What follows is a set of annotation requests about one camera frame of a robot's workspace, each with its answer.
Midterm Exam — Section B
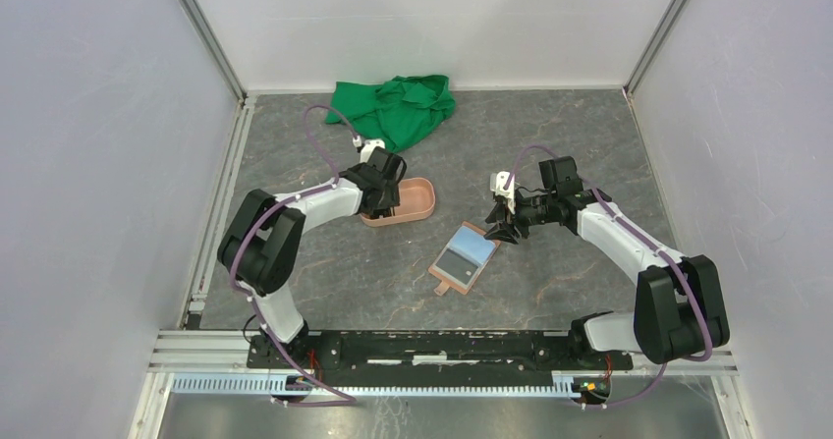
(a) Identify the green cloth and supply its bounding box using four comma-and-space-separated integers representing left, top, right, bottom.
325, 75, 457, 152

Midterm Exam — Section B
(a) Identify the brown leather card holder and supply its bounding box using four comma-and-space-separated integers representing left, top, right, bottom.
427, 221, 501, 297

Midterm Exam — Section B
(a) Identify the dark credit card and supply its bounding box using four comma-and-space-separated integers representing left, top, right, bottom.
433, 248, 480, 287

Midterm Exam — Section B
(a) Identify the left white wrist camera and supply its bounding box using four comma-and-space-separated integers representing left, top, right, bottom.
352, 136, 386, 163

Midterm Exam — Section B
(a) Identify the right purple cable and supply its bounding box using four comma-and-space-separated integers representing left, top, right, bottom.
504, 144, 714, 412

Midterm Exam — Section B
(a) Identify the pink oval tray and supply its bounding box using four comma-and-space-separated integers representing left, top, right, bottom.
360, 177, 436, 228

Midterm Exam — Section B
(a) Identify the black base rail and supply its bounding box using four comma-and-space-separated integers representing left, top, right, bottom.
246, 330, 634, 389

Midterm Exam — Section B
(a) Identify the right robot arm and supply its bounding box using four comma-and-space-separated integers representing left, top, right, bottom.
485, 157, 731, 368

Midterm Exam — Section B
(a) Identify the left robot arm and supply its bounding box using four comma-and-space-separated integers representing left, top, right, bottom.
217, 147, 407, 368

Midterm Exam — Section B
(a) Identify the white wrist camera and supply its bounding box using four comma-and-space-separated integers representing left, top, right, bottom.
489, 171, 516, 214
352, 136, 386, 163

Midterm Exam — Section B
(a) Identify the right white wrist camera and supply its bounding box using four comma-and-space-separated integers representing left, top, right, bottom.
489, 171, 516, 214

